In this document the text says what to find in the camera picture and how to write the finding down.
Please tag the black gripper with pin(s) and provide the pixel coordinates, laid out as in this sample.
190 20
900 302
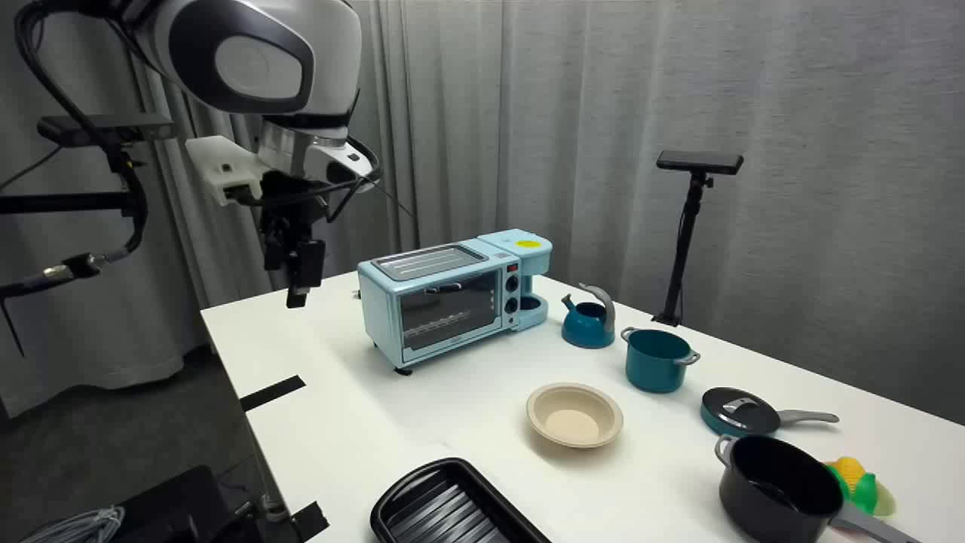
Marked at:
287 234

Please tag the beige plate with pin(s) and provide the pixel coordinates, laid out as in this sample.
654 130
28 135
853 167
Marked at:
575 417

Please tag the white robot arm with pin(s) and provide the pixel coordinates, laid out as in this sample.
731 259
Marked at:
295 64

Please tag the yellow green toy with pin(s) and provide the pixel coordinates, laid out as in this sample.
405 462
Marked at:
862 486

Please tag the black tape strip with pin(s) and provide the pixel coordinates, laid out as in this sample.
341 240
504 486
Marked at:
270 393

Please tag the light blue toaster oven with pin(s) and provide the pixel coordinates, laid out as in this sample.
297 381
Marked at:
446 297

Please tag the black equipment at bottom left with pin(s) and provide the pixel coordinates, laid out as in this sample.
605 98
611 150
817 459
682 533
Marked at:
189 508

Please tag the black baking tray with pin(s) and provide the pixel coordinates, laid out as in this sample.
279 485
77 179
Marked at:
449 502

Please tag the teal kettle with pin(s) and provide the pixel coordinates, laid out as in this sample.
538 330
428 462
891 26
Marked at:
589 324

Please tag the teal pot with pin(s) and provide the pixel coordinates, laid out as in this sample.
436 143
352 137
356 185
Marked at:
657 361

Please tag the teal pan lid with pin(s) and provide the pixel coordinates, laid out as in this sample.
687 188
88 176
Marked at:
738 413

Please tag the black saucepan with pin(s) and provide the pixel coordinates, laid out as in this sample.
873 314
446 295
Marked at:
777 493

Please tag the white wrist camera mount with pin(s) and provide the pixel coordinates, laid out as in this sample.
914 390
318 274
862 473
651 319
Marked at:
227 170

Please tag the black camera on left arm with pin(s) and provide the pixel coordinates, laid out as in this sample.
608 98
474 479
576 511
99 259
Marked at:
66 135

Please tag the black camera on stand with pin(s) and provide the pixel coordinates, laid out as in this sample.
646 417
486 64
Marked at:
701 170

